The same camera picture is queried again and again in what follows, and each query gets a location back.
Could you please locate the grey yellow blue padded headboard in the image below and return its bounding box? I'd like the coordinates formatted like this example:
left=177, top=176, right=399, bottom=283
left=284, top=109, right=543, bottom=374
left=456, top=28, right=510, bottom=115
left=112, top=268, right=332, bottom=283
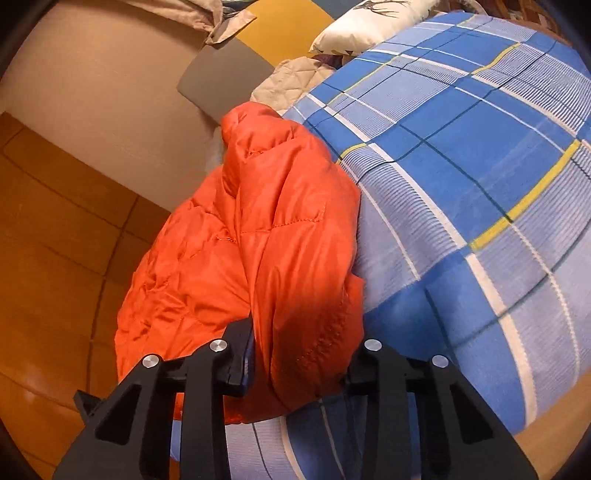
left=178, top=0, right=365, bottom=125

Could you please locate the beige cardboard panel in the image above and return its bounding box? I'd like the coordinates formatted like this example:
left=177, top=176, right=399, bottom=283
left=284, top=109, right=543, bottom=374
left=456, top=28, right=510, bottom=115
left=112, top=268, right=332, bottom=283
left=0, top=0, right=232, bottom=217

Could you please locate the blue plaid bedsheet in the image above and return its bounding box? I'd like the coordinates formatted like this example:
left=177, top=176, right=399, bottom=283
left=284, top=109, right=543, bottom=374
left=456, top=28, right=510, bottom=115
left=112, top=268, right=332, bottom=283
left=168, top=11, right=591, bottom=480

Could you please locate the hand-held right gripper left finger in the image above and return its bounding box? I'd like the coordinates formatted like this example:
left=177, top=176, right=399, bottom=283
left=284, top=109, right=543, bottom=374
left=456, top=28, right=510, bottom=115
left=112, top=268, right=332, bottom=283
left=52, top=318, right=257, bottom=480

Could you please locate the white printed pillow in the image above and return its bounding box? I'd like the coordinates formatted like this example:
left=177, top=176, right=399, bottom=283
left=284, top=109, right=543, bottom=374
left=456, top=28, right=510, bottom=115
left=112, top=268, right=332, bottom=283
left=309, top=0, right=439, bottom=54

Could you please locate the beige crumpled cloth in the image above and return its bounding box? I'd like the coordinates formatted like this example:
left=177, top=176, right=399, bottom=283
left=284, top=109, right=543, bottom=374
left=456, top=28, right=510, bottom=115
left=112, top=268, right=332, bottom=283
left=152, top=0, right=257, bottom=45

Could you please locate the orange puffer jacket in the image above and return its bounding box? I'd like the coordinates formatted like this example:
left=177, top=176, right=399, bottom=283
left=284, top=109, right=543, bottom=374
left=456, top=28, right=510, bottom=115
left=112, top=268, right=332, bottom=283
left=115, top=102, right=365, bottom=425

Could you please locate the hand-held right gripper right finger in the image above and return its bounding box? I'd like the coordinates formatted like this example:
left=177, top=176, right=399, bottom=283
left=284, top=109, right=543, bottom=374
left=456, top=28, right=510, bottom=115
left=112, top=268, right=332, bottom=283
left=344, top=338, right=539, bottom=480

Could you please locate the beige quilted cloth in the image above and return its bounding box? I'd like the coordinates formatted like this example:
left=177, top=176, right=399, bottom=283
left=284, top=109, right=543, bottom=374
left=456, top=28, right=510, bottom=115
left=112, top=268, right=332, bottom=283
left=250, top=56, right=338, bottom=116

